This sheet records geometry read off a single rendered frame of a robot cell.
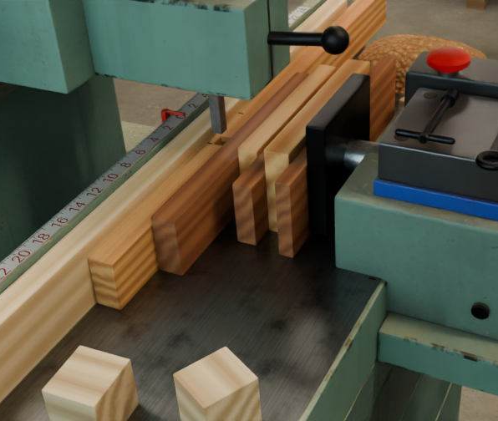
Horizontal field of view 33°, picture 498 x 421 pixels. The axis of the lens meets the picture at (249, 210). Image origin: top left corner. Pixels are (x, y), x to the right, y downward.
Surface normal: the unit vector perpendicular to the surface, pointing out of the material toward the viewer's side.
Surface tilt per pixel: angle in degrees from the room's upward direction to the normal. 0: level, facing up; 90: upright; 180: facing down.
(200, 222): 90
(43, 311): 90
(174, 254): 90
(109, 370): 0
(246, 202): 90
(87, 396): 0
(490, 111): 0
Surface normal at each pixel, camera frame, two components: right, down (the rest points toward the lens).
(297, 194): 0.89, 0.20
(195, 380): -0.07, -0.83
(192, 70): -0.45, 0.53
